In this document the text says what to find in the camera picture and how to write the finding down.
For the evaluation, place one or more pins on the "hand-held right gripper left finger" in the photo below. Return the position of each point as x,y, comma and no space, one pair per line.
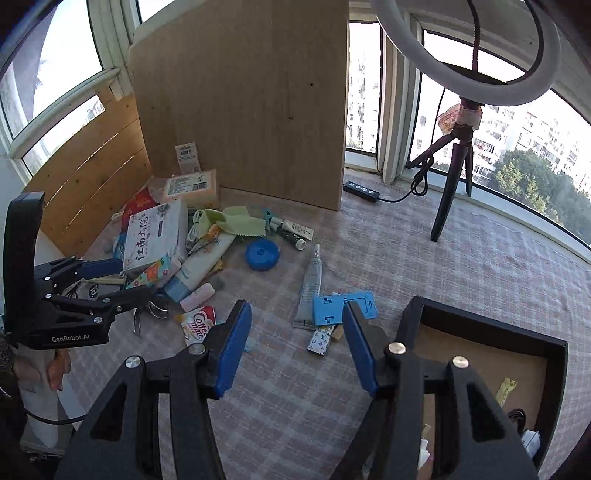
233,350

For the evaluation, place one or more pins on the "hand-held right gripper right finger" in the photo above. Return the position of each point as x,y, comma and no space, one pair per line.
360,350

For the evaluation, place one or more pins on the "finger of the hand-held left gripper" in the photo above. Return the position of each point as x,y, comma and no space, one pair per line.
129,300
101,267

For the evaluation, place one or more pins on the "small silver metal clamp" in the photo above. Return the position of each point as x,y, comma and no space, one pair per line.
154,318

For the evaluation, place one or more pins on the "white printed box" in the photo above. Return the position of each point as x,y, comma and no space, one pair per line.
152,235

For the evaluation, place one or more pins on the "grey glue tube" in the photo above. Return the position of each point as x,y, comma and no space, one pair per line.
310,286

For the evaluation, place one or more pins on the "white blue sunscreen bottle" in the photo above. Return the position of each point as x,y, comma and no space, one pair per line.
203,263

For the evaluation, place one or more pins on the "black rectangular tray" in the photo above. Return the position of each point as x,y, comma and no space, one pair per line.
485,318

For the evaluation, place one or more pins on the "light green cloth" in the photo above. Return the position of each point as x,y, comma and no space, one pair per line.
235,221

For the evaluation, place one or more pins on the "long yellow packet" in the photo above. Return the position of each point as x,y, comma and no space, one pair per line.
506,391

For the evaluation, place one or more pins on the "white round plastic device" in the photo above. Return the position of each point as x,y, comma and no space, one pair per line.
532,442

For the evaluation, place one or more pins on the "person's left hand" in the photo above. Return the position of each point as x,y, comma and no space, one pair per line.
51,369

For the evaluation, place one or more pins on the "grey sachet with logo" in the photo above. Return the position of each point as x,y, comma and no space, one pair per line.
91,291

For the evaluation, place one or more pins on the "teal fruit print tube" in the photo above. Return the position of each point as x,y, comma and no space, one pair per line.
150,272

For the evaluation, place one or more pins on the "small blue patterned packet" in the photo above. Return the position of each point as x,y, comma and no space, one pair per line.
320,344

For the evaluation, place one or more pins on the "white orange creamer sachet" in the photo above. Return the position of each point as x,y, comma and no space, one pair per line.
198,325

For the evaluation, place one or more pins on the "blue plastic phone stand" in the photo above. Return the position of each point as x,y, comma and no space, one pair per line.
341,309

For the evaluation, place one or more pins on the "red packet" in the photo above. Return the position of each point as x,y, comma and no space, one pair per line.
141,203

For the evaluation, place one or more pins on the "wooden plank panel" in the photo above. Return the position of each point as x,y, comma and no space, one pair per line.
92,175

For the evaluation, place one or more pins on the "blue round tape measure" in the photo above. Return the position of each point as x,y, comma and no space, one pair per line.
263,254

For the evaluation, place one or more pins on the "floral paper packet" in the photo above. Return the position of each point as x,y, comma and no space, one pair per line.
210,235

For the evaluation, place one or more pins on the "pink plaid cloth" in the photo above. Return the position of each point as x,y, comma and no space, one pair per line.
415,258

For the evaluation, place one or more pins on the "orange soap pack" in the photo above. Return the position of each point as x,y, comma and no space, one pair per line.
191,187

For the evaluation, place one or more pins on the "small dark green tube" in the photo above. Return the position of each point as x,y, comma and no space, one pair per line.
291,240

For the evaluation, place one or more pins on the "teal plastic clip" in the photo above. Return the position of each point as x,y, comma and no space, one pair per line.
268,219

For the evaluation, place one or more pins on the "small white tube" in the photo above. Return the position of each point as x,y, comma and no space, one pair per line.
295,227

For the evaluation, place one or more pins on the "small hang card packet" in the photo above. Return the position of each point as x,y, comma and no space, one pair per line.
188,158

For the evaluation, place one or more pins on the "black tripod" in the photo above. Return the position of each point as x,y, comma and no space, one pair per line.
450,184

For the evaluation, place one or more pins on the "light wooden board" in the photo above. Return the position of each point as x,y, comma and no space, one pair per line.
240,101

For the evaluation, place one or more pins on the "white window frame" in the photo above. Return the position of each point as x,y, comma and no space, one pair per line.
397,115

